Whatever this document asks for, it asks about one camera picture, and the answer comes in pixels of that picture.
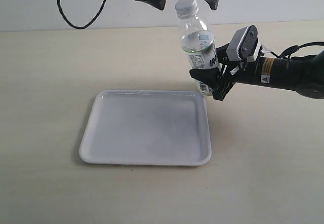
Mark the white plastic tray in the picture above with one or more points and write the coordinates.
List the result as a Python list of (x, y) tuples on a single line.
[(147, 127)]

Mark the white bottle cap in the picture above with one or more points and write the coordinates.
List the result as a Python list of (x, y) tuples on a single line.
[(186, 8)]

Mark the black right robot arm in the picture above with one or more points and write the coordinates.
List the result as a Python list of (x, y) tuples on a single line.
[(303, 75)]

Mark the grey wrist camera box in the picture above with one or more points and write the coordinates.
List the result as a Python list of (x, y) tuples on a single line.
[(244, 45)]

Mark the clear plastic drink bottle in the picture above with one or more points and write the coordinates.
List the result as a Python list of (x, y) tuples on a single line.
[(198, 42)]

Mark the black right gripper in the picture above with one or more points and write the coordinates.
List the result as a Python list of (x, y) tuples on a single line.
[(221, 81)]

